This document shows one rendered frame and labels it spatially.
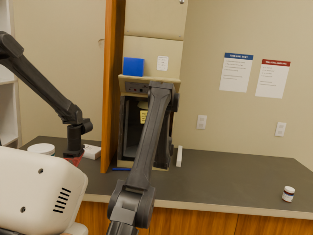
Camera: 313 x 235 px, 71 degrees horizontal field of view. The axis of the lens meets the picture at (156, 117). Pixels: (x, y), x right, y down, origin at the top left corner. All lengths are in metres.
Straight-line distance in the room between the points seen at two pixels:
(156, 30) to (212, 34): 0.58
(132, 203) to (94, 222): 0.76
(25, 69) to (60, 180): 0.45
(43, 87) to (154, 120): 0.43
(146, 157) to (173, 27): 0.82
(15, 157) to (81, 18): 1.37
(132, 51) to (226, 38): 0.77
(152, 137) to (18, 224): 0.35
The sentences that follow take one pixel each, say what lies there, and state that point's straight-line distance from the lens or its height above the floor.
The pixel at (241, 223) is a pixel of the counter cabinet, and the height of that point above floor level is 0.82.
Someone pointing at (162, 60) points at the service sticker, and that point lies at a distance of 1.25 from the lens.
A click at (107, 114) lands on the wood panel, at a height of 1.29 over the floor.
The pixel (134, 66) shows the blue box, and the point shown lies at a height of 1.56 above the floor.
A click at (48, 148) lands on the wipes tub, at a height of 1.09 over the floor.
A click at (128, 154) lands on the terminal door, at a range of 1.36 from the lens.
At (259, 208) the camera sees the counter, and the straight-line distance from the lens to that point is 1.29.
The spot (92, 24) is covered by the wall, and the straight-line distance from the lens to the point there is 1.76.
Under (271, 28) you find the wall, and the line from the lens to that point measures 1.87.
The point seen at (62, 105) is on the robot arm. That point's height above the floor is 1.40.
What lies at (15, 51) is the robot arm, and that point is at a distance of 0.79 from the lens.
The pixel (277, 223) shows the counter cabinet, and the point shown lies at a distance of 1.42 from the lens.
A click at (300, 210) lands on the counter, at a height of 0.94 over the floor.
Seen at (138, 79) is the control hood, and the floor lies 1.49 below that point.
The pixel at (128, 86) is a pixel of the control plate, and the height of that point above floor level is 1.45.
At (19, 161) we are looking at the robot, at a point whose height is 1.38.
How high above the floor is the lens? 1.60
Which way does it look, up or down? 15 degrees down
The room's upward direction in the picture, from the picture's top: 5 degrees clockwise
